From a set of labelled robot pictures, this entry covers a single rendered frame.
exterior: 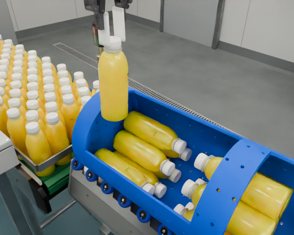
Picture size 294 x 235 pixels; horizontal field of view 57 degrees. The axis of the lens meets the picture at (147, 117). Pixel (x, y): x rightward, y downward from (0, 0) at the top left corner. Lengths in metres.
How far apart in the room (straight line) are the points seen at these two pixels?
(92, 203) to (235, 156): 0.54
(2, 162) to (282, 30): 3.69
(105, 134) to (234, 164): 0.45
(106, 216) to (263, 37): 3.63
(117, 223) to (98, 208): 0.09
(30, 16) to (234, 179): 5.04
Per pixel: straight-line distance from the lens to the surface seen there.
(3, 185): 1.09
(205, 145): 0.84
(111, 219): 0.92
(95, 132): 0.84
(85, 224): 1.98
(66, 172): 1.04
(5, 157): 0.93
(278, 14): 4.07
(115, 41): 0.61
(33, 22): 5.41
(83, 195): 0.99
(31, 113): 0.99
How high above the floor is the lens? 1.62
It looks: 35 degrees down
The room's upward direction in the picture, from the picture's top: straight up
